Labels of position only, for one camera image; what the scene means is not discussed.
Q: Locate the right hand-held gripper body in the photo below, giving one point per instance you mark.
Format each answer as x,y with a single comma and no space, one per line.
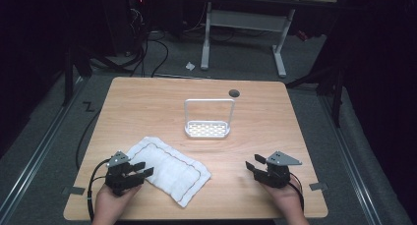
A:
277,176

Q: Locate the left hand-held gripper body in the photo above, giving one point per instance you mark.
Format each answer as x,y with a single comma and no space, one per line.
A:
122,182

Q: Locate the white quilted towel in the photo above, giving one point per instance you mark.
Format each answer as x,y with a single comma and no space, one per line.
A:
173,174

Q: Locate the person's right hand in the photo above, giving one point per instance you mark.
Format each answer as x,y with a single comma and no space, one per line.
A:
285,198

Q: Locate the person's left hand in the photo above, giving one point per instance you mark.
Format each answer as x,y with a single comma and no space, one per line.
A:
109,203

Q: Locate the grey tape piece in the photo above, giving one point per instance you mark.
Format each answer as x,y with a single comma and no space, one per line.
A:
318,186
74,190

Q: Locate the round dark table grommet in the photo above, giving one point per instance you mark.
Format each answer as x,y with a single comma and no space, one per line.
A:
234,93

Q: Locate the black metal stand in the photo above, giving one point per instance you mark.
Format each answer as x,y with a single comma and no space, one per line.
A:
68,77
336,94

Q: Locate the white paper scrap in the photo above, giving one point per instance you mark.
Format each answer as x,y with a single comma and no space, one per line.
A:
190,66

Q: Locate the white-framed background desk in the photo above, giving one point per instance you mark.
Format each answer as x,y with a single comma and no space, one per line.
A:
244,20

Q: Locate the metal floor rail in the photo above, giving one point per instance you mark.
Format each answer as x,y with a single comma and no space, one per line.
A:
352,159
39,153

